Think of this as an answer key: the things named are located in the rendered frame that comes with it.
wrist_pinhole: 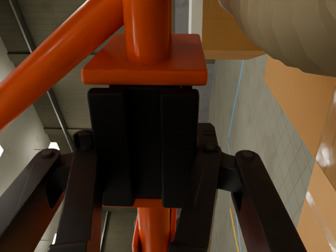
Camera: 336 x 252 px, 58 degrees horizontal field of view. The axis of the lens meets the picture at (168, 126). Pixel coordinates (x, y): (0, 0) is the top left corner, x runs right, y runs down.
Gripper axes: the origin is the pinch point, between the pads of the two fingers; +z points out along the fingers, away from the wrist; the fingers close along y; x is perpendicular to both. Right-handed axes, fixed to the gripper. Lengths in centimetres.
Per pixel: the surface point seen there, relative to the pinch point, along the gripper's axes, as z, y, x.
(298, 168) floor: 208, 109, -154
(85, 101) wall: 1035, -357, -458
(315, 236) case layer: 65, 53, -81
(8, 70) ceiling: 943, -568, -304
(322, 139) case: 3.1, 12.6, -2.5
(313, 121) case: 5.3, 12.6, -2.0
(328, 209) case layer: 63, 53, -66
